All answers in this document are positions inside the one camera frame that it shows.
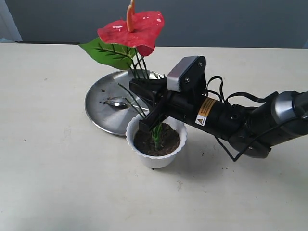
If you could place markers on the white scalloped plastic pot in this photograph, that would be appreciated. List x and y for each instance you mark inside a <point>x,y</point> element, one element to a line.
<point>158,148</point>

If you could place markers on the round stainless steel plate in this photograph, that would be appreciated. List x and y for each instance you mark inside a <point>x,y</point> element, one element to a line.
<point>111,119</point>

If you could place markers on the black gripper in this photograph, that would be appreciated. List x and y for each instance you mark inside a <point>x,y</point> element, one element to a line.
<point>209,115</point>

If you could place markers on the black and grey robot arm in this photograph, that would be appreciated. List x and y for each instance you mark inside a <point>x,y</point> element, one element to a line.
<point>251,131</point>

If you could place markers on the red artificial anthurium flower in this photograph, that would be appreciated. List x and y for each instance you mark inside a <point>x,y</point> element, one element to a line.
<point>125,43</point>

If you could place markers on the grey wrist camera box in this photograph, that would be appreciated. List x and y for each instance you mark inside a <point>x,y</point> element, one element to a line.
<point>187,74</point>

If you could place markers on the silver metal spork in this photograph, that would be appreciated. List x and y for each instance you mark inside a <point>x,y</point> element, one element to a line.
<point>122,102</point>

